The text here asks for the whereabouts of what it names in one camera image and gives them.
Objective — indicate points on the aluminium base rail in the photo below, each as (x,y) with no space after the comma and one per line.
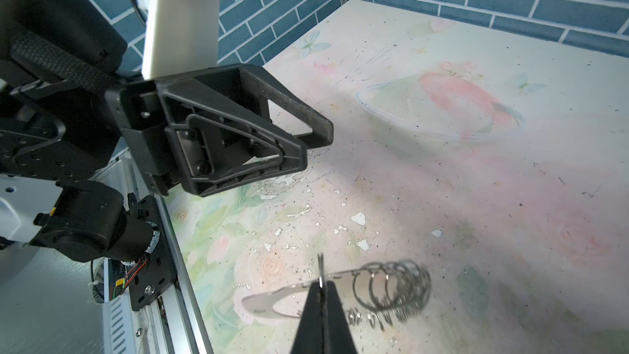
(156,311)

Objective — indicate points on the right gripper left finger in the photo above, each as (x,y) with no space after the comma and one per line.
(308,337)

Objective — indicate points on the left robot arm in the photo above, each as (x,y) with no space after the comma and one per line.
(58,58)

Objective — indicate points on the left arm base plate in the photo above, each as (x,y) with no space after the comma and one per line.
(155,271)

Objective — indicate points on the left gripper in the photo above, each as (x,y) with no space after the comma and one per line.
(232,142)

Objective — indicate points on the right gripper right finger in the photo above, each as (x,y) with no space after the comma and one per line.
(336,335)

